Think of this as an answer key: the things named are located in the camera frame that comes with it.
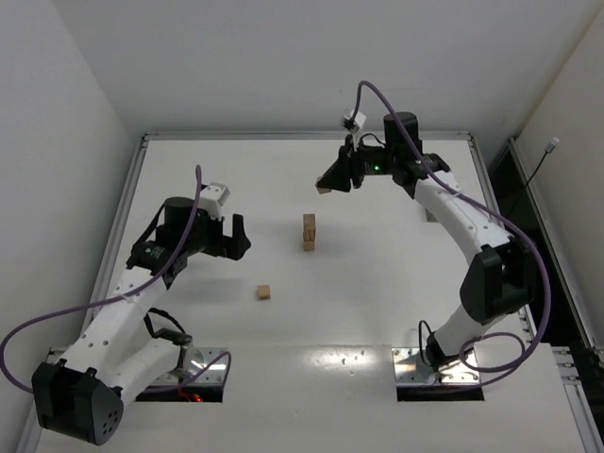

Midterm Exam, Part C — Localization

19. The dark long wood block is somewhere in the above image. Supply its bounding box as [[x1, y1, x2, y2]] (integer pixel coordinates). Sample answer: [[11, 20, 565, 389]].
[[303, 226, 316, 242]]

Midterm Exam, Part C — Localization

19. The grey transparent plastic bin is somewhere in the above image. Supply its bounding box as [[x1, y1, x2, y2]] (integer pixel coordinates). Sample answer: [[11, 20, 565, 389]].
[[425, 209, 439, 223]]

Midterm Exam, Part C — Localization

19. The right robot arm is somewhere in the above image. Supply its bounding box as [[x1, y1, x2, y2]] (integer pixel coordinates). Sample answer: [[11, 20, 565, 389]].
[[315, 112, 537, 371]]

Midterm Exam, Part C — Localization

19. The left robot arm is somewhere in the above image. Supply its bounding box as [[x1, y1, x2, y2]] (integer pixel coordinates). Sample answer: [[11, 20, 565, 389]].
[[32, 195, 251, 445]]

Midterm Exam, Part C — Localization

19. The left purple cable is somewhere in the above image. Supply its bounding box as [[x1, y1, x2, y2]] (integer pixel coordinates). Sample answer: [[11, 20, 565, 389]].
[[0, 164, 233, 395]]

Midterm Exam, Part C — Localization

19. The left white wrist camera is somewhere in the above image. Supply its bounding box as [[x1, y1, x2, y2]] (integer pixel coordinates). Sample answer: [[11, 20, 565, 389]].
[[198, 182, 230, 220]]

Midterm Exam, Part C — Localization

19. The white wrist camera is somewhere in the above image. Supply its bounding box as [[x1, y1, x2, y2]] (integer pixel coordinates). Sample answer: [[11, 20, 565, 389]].
[[198, 182, 230, 220], [342, 109, 366, 151]]

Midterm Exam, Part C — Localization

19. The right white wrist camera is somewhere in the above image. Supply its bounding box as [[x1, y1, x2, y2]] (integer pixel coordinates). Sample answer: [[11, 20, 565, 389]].
[[342, 109, 366, 151]]

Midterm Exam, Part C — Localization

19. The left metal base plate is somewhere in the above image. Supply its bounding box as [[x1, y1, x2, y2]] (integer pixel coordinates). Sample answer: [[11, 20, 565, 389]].
[[149, 347, 231, 389]]

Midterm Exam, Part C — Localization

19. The metal base plate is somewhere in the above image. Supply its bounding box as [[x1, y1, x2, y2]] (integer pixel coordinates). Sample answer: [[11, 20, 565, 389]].
[[391, 347, 480, 388], [149, 347, 231, 389]]

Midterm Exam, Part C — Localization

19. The black wall cable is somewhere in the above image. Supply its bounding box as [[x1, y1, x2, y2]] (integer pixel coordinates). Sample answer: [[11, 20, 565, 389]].
[[499, 137, 562, 223]]

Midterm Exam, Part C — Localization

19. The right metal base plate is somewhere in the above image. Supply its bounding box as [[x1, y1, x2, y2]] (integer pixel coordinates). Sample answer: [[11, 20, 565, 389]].
[[391, 347, 480, 388]]

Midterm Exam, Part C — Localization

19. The aluminium table frame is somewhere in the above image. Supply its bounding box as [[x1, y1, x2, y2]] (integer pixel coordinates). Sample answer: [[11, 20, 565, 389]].
[[93, 133, 603, 452]]

